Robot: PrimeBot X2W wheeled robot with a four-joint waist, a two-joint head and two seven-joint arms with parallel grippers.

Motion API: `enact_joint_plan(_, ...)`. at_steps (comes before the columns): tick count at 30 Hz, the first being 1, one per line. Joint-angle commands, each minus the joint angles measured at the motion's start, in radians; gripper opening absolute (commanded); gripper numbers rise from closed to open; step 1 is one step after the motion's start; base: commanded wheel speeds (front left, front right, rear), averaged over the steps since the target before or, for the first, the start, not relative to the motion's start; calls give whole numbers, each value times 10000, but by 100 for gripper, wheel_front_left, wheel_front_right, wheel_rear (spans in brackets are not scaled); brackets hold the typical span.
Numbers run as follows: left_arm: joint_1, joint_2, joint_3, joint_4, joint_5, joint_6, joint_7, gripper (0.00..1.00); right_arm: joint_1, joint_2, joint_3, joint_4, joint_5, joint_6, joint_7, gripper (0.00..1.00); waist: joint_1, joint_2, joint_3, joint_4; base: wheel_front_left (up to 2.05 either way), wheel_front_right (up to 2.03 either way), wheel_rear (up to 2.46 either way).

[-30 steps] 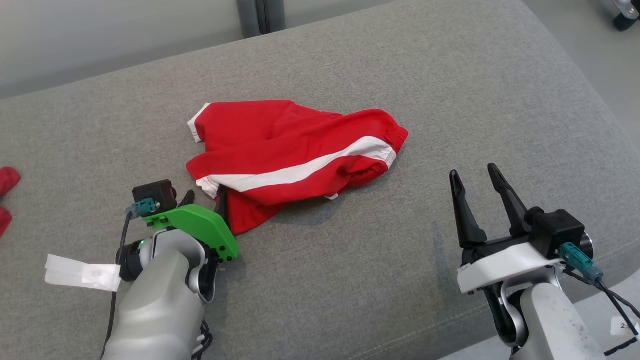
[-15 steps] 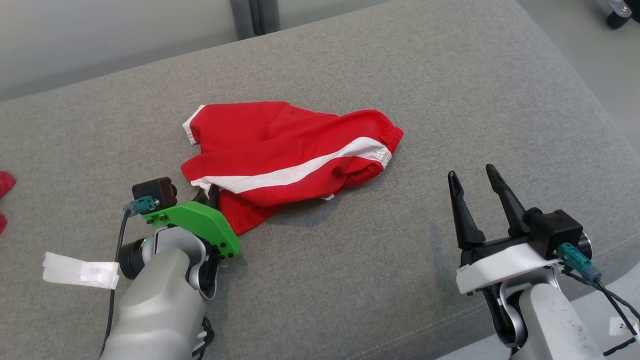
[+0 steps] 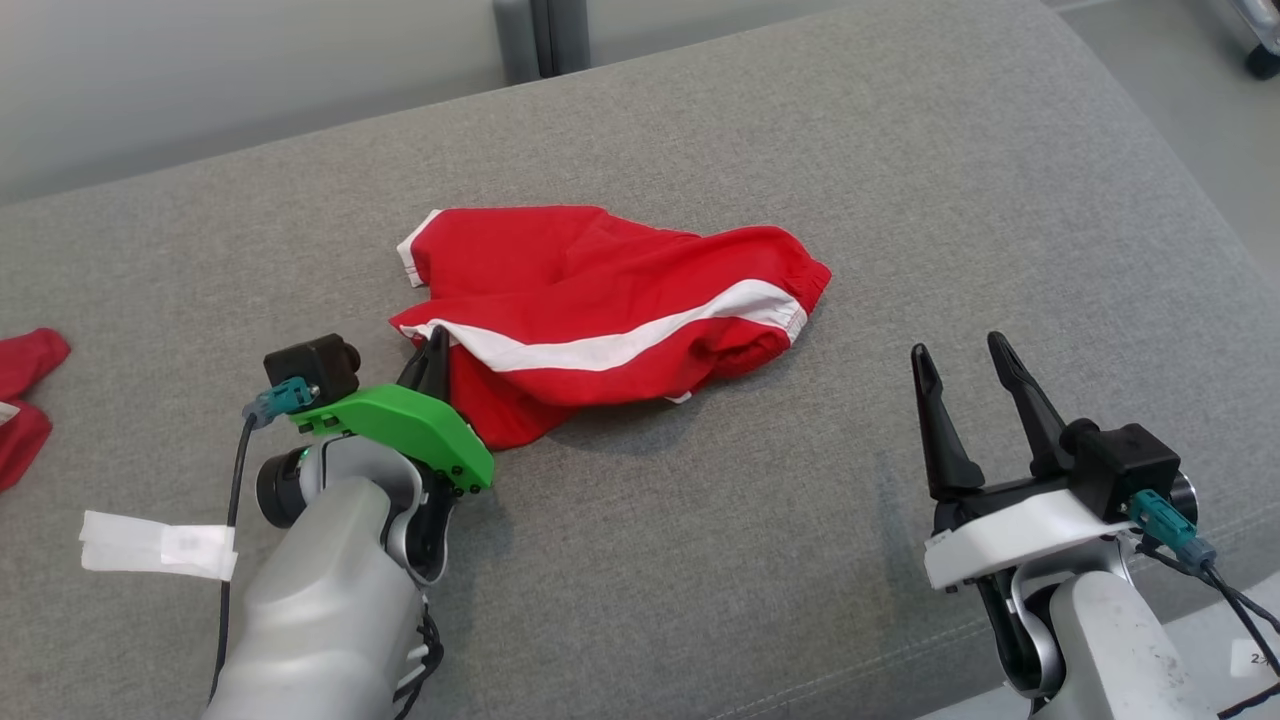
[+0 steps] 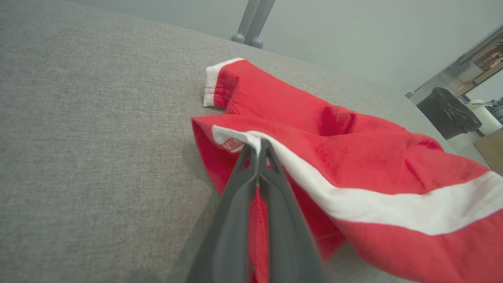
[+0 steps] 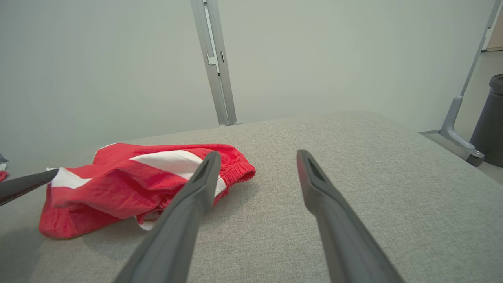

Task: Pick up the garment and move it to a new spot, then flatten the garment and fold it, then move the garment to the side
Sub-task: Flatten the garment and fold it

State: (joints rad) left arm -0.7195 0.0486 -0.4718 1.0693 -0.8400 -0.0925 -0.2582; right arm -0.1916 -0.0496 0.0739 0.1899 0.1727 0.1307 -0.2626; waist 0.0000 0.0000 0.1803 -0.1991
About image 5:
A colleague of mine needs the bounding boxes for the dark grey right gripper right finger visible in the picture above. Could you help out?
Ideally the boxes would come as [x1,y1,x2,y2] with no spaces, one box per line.
[297,149,405,283]

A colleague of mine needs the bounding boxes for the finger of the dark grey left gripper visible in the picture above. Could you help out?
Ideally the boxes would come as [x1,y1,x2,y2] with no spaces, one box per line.
[0,168,59,207]

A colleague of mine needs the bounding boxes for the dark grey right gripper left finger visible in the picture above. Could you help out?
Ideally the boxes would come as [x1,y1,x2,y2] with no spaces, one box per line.
[114,151,222,283]

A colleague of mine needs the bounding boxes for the red shorts with white stripes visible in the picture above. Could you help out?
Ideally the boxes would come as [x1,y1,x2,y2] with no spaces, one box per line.
[39,143,257,239]

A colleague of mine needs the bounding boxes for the black trash bin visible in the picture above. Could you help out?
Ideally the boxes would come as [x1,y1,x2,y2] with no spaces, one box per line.
[470,74,503,168]

